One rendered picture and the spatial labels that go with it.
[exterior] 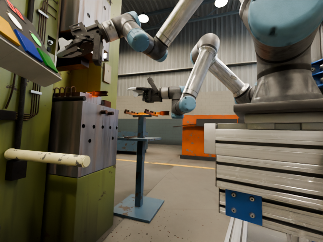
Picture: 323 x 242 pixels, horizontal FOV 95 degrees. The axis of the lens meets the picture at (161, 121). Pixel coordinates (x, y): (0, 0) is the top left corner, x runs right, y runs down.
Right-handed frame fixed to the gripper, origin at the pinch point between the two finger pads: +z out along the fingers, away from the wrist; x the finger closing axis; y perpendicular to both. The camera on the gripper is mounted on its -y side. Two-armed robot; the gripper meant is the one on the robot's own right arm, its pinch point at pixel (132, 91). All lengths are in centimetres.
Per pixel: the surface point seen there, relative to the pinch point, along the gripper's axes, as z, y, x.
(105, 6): 30, -70, 6
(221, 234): -57, 100, 39
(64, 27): 40, -39, -17
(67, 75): 78, -24, 19
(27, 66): 10, 6, -53
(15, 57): 7, 5, -57
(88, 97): 29.9, 4.1, -5.1
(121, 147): 204, 77, 328
